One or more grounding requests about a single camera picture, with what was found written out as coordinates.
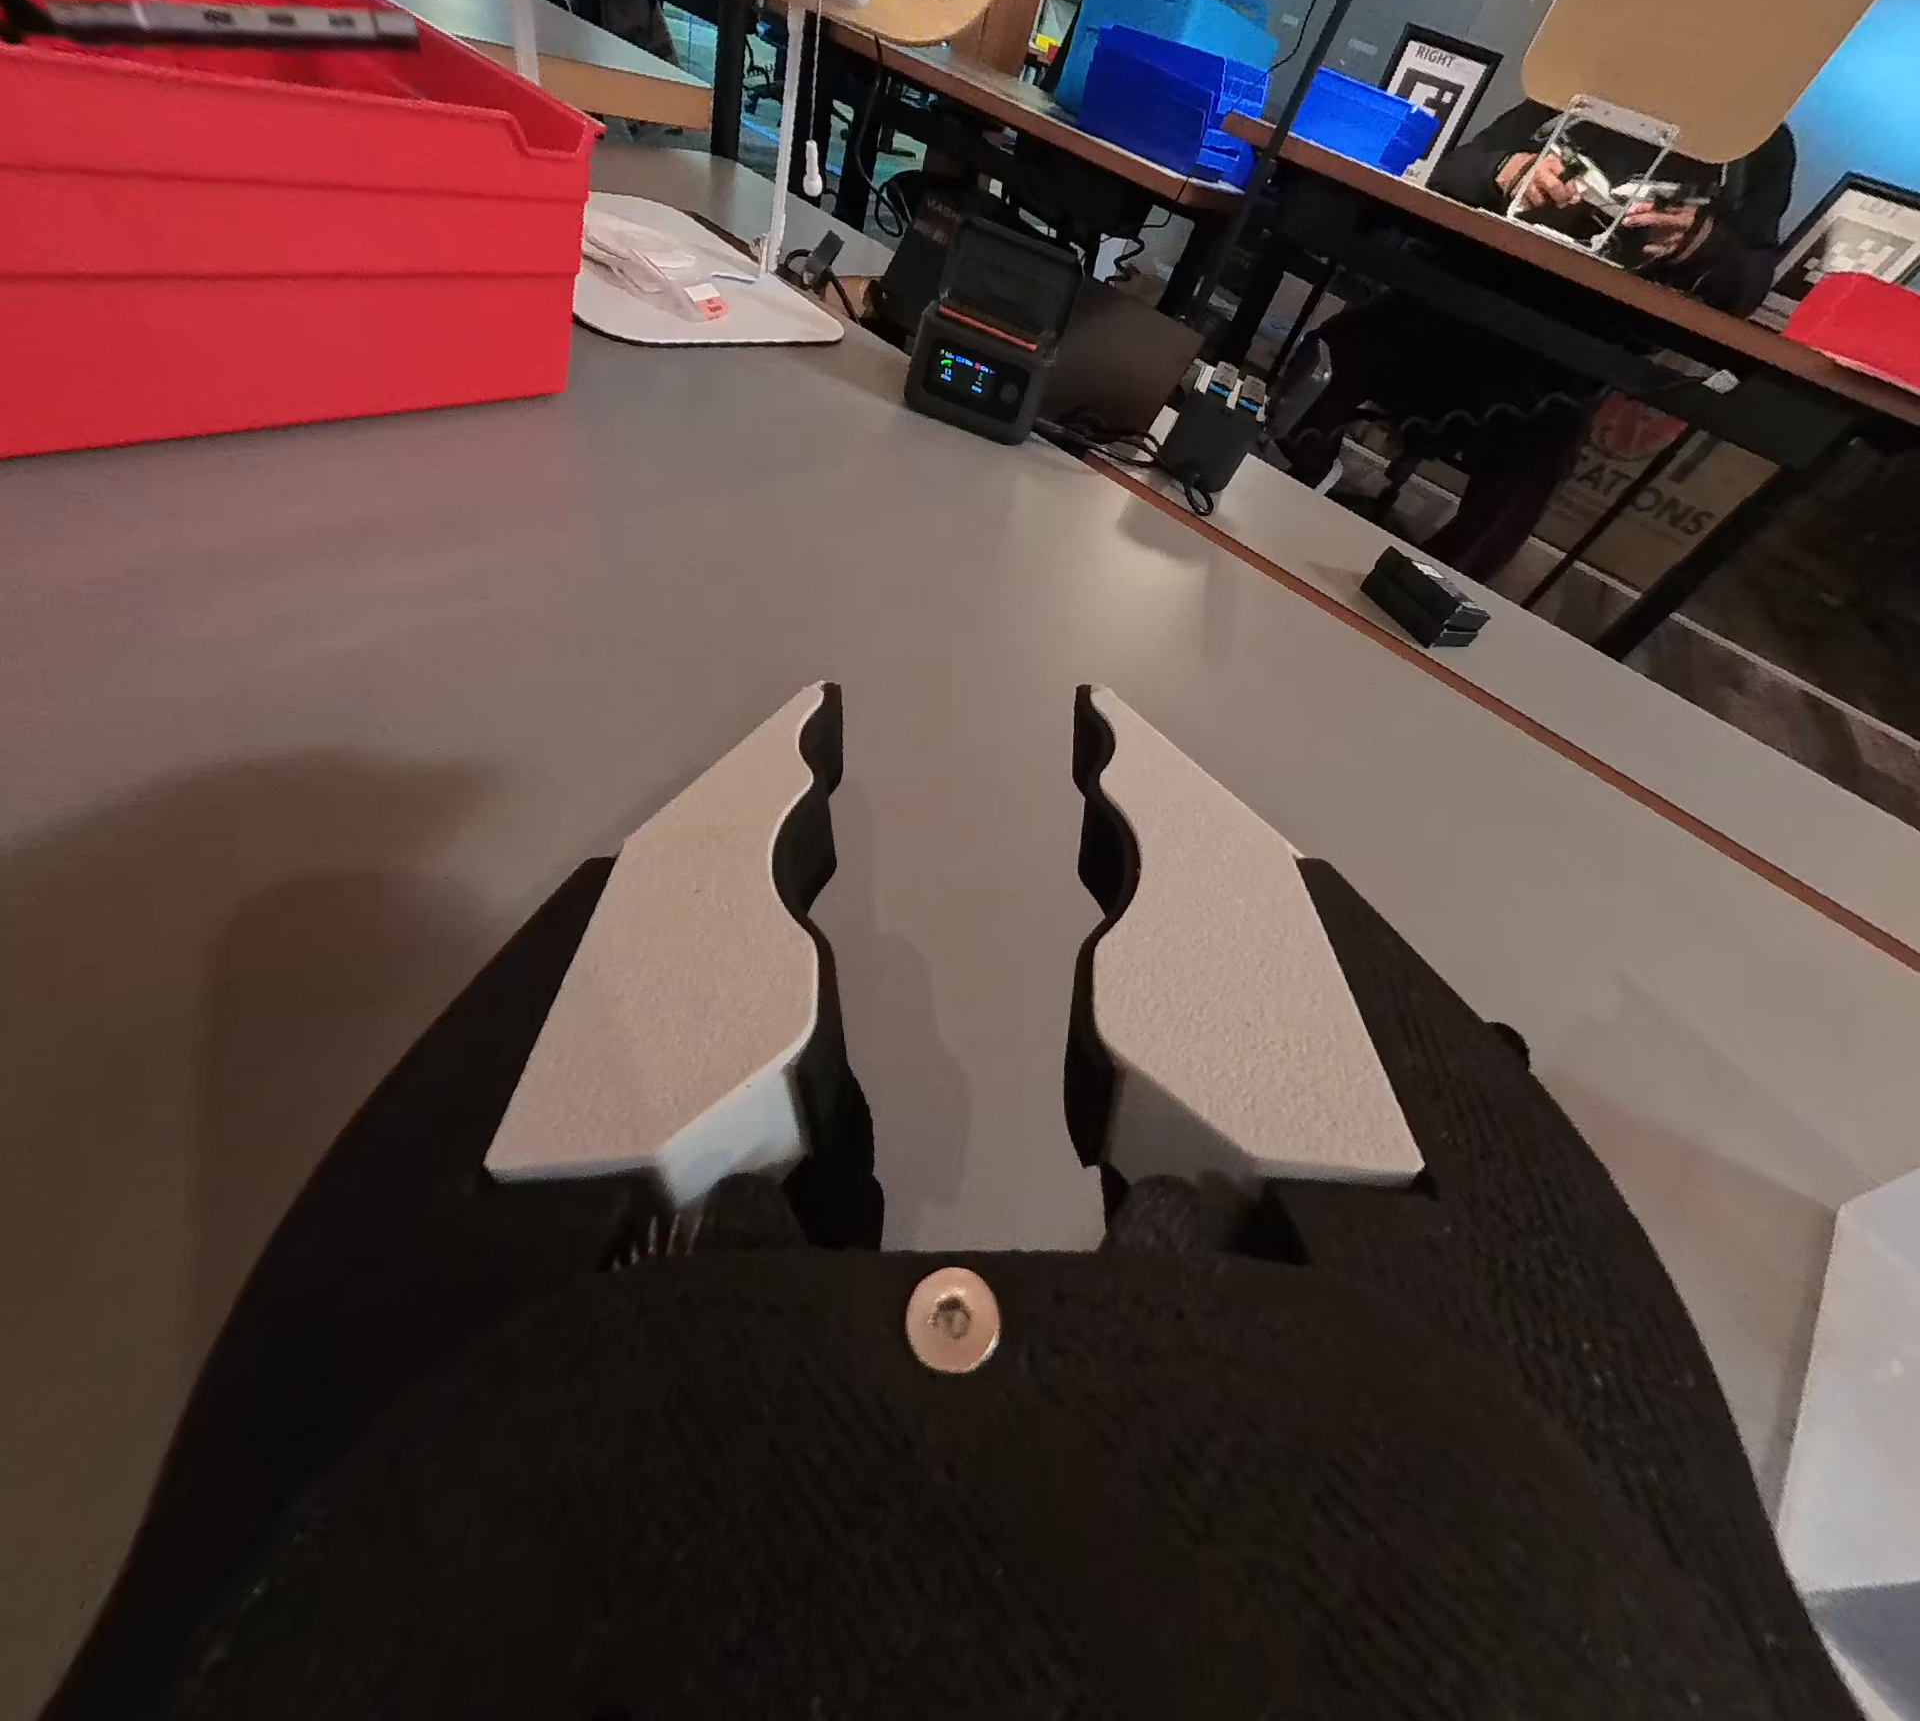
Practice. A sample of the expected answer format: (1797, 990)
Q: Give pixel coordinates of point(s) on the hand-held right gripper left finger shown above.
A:
(675, 987)

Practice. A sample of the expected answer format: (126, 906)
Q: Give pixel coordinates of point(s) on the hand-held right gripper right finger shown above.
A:
(1245, 1000)

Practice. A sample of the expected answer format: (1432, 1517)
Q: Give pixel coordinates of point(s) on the grey usb hub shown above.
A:
(224, 22)

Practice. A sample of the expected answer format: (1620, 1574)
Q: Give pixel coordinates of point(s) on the small black box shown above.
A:
(1422, 599)

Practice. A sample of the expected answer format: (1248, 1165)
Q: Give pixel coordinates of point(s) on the black battery charger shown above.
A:
(1212, 438)

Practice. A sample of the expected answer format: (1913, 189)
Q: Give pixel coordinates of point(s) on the cardboard box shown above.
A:
(1651, 490)

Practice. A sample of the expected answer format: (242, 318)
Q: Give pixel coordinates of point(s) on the dark brown box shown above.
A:
(1125, 356)

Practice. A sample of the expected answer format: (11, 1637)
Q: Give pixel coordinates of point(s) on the black label printer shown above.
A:
(982, 386)

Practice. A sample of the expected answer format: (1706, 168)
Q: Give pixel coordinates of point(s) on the small packet with red label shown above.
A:
(705, 305)

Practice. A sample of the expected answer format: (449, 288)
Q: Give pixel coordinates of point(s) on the translucent plastic box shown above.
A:
(1868, 1421)

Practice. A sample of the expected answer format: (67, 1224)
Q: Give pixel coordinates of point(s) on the dark wooden table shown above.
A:
(1515, 251)

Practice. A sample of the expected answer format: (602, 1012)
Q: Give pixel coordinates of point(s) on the small red bin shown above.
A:
(1860, 326)

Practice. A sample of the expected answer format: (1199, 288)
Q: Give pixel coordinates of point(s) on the framed printed tag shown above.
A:
(1440, 86)
(1852, 236)

